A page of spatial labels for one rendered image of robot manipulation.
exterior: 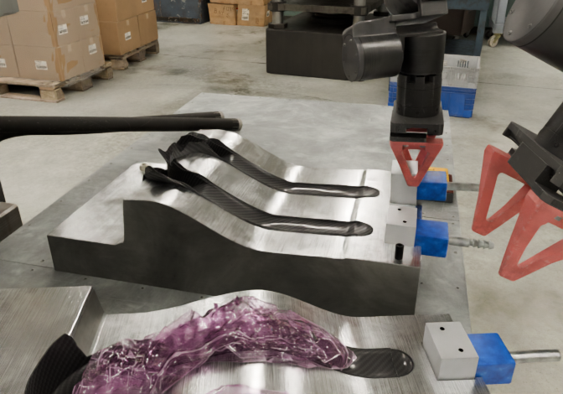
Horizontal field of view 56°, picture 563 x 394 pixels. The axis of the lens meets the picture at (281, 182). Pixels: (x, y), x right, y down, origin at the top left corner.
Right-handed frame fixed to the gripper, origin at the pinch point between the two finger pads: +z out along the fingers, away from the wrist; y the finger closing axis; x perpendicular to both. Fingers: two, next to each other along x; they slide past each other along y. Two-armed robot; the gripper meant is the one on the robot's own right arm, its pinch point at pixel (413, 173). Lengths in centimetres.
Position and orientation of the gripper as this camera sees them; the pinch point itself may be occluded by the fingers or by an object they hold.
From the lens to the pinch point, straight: 77.2
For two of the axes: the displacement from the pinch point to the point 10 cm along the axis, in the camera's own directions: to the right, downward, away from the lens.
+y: -2.3, 4.3, -8.7
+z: 0.5, 9.0, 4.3
